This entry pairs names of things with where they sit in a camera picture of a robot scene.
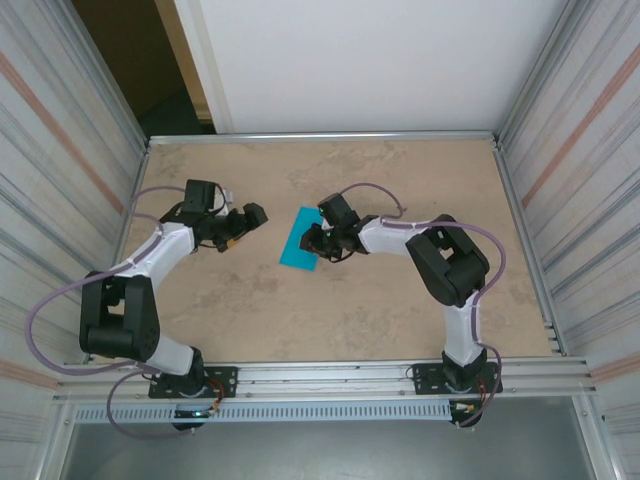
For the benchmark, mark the teal blue cloth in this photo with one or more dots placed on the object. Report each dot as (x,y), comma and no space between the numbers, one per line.
(295,255)

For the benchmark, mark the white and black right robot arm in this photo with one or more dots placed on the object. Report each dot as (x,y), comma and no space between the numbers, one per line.
(460,330)

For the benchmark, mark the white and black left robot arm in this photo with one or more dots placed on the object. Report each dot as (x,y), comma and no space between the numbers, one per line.
(160,250)

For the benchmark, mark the small circuit board green light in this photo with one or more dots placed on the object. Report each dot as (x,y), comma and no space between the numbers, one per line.
(192,414)

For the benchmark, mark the translucent corrugated side panel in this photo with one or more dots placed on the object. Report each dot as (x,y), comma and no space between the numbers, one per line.
(40,200)
(600,200)

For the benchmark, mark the thin aluminium table edge rail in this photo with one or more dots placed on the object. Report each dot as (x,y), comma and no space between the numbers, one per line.
(325,136)

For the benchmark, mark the aluminium side rail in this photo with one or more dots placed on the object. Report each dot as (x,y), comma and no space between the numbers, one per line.
(515,210)
(139,175)

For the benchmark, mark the wide aluminium mounting rail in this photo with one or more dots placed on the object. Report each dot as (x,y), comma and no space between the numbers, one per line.
(325,380)

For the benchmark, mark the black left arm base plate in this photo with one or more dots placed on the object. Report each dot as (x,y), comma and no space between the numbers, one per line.
(225,382)

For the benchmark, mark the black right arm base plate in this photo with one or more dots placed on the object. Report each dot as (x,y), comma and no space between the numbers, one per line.
(425,377)

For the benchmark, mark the tan wooden door frame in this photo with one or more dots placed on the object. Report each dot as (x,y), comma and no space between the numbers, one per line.
(182,60)

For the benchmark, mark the aluminium upright post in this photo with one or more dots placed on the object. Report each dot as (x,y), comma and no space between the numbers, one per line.
(112,95)
(542,75)

